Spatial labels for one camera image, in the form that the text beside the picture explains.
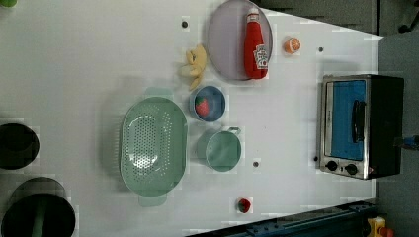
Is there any silver black toaster oven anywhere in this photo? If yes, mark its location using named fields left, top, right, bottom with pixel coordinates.
left=319, top=74, right=404, bottom=180

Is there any small blue bowl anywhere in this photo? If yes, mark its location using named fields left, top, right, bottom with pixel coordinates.
left=190, top=86, right=226, bottom=122

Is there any strawberry toy in bowl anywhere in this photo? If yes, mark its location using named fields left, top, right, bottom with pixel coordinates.
left=195, top=97, right=210, bottom=118

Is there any green oval colander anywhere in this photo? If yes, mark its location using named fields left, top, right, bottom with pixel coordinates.
left=120, top=87, right=188, bottom=207

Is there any yellow banana peel toy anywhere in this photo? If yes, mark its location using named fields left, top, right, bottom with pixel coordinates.
left=180, top=44, right=208, bottom=91

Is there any red ketchup bottle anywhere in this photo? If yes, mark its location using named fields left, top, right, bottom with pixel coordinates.
left=244, top=7, right=268, bottom=79

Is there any grey round plate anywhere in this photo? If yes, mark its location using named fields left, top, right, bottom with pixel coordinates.
left=207, top=0, right=273, bottom=80

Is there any red strawberry toy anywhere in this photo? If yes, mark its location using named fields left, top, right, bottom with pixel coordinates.
left=237, top=198, right=251, bottom=213

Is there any orange slice toy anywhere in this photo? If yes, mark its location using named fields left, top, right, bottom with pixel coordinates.
left=284, top=38, right=300, bottom=54

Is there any black cylinder lower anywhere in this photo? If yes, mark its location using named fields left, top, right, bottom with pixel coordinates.
left=1, top=177, right=76, bottom=237

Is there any black cylinder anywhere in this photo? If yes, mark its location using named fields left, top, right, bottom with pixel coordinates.
left=0, top=123, right=40, bottom=170
left=1, top=177, right=76, bottom=237

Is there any black cylinder upper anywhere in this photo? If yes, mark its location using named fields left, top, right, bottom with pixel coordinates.
left=0, top=123, right=40, bottom=170

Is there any yellow red emergency button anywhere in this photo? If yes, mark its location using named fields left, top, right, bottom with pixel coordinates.
left=368, top=216, right=394, bottom=237

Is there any green cup with handle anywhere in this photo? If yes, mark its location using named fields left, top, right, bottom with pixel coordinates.
left=197, top=126, right=242, bottom=172

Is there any blue metal frame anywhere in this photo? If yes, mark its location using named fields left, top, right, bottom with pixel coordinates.
left=190, top=201, right=377, bottom=237

